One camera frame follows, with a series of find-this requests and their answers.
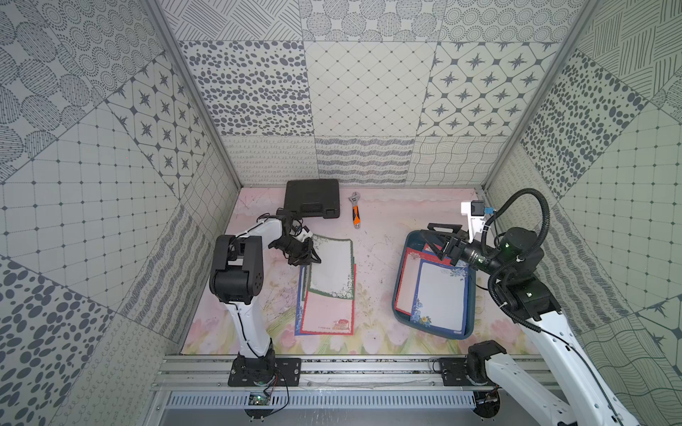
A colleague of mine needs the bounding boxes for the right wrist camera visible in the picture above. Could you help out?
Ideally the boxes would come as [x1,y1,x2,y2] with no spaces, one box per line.
[461,200,495,243]

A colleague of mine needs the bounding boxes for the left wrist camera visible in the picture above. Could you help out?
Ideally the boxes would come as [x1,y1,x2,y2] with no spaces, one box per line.
[295,226,314,242]

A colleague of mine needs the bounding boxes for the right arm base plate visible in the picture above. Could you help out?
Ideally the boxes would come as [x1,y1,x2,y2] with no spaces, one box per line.
[436,357,480,387]

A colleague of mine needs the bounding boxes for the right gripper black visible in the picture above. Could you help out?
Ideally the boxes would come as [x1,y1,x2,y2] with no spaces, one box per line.
[419,224,513,283]

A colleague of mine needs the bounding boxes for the left green circuit board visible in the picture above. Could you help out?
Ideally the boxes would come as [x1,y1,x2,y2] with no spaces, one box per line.
[244,393,275,419]

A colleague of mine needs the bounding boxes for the white slotted cable duct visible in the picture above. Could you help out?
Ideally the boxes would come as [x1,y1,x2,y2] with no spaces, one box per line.
[166,390,475,409]

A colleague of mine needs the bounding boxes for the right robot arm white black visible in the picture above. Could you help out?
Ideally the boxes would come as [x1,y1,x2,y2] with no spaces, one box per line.
[421,188,639,425]

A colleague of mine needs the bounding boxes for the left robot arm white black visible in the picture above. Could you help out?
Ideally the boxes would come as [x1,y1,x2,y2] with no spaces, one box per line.
[209,209,321,383]

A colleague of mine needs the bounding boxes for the aluminium mounting rail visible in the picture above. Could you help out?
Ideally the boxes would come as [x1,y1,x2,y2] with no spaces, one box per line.
[151,355,495,392]

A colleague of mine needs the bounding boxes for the green bordered scalloped stationery paper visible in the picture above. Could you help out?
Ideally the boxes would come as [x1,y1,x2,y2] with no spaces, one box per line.
[309,235,354,300]

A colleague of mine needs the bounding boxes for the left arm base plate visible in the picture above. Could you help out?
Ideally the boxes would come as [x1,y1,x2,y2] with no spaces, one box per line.
[227,356,302,387]

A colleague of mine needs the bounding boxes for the teal plastic storage box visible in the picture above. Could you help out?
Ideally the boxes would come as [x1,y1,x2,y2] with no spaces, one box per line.
[392,231,477,340]

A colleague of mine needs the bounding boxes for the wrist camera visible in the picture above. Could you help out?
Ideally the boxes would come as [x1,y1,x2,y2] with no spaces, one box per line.
[295,226,314,242]
[461,200,495,243]

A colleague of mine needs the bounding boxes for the black plastic tool case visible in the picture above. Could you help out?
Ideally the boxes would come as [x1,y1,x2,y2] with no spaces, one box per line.
[283,179,340,219]

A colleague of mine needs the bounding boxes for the red bordered stationery paper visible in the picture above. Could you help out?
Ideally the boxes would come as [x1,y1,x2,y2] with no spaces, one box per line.
[301,289,355,335]
[394,247,450,316]

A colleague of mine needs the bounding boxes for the right round circuit board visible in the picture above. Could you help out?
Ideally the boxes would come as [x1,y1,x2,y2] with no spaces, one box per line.
[473,392,501,419]

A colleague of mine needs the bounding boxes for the blue floral stationery paper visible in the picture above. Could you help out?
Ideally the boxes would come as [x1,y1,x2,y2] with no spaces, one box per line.
[410,260,469,337]
[294,266,305,335]

